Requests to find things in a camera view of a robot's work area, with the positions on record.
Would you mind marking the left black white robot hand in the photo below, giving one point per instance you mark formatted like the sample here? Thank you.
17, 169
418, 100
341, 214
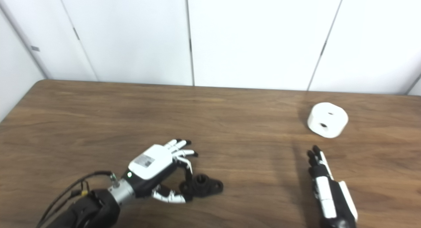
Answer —
151, 164

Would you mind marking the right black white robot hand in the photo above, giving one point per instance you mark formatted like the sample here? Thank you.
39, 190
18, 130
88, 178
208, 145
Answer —
335, 201

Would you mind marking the black flanged holder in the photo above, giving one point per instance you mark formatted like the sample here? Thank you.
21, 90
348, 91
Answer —
205, 187

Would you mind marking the round white piece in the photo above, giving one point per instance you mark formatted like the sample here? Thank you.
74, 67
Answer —
327, 117

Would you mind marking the small grey wall tag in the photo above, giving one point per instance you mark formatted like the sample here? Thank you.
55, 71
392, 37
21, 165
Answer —
35, 48

